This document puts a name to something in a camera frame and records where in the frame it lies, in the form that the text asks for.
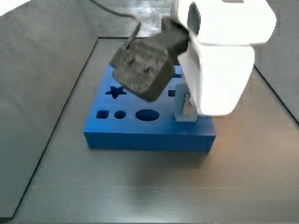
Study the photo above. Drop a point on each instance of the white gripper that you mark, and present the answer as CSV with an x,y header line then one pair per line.
x,y
216,73

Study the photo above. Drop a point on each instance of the light blue rectangle block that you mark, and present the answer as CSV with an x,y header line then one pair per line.
x,y
180,91

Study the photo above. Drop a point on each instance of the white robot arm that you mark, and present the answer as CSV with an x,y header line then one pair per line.
x,y
224,29

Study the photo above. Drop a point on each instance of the blue shape sorter block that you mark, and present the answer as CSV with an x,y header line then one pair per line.
x,y
125,123

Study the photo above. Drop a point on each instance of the dark grey camera box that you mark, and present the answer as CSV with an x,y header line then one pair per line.
x,y
144,64

